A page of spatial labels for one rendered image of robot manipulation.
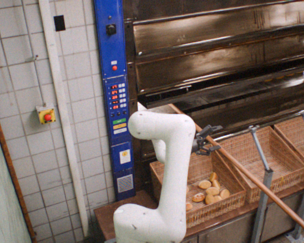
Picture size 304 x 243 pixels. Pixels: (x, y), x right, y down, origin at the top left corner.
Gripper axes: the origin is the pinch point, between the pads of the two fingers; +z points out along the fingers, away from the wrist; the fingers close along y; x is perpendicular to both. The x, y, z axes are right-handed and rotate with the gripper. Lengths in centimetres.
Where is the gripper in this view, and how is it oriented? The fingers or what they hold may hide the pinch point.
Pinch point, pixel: (219, 137)
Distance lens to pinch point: 204.0
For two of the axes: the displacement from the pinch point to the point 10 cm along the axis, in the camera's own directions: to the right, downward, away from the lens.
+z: 9.0, -2.5, 3.5
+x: 4.3, 4.6, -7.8
